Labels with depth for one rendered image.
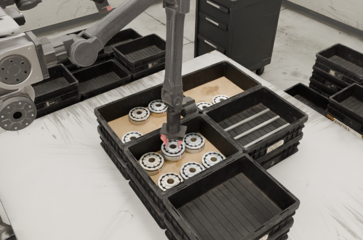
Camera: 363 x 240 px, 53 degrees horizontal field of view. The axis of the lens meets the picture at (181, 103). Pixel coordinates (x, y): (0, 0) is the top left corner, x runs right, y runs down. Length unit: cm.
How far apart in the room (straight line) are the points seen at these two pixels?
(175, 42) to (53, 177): 87
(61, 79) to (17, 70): 172
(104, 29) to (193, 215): 74
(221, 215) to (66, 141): 90
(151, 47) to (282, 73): 141
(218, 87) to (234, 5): 108
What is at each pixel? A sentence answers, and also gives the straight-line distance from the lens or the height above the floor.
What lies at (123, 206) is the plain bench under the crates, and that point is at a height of 70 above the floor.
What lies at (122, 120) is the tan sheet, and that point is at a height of 83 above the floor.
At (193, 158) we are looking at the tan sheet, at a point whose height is 83.
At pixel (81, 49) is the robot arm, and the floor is 145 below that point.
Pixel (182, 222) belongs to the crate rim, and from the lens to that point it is 128.
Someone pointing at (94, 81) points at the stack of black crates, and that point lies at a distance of 291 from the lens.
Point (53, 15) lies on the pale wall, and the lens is 456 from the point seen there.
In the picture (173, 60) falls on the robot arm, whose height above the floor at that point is 130.
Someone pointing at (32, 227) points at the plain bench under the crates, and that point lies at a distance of 165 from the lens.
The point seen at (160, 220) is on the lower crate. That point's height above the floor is 76.
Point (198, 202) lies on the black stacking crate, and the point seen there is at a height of 83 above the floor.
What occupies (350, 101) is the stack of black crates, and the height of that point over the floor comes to 49.
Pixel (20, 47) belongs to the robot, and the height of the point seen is 151.
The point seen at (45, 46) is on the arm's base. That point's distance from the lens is 110.
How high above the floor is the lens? 199
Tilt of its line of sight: 38 degrees down
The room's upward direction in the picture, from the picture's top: 1 degrees clockwise
